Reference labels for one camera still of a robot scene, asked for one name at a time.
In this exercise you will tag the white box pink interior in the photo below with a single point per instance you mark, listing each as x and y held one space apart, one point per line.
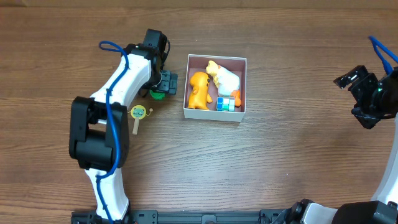
198 63

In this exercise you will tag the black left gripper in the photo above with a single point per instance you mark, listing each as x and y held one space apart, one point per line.
169 82

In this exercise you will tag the wooden cat rattle drum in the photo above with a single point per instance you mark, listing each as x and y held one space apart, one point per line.
139 112

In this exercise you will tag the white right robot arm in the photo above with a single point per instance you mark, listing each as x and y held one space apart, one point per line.
375 100

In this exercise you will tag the orange dinosaur toy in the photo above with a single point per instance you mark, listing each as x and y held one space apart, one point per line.
199 97

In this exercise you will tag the green round plastic wheel toy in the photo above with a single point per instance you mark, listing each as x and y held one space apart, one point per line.
156 95

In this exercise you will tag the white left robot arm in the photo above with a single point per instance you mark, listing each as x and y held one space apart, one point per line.
99 131

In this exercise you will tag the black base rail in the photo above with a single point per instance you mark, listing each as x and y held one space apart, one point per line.
155 217

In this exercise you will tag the white yellow duck toy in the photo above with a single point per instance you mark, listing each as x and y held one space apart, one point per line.
227 83

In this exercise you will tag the colourful puzzle cube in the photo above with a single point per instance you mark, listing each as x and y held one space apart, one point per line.
225 104

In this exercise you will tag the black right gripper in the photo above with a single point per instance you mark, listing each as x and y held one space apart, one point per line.
362 90

